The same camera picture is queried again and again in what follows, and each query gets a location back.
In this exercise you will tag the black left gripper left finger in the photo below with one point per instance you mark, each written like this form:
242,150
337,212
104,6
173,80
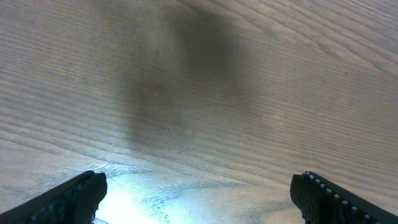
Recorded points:
72,202

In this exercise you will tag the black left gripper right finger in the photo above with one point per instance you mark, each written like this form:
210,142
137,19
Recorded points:
323,202

